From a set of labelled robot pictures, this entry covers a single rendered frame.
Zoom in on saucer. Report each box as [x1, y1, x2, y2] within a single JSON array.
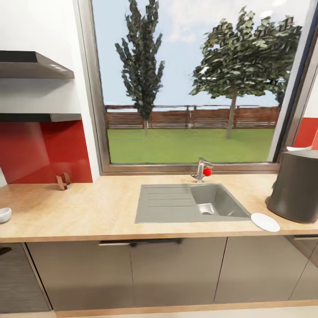
[[251, 213, 280, 232]]

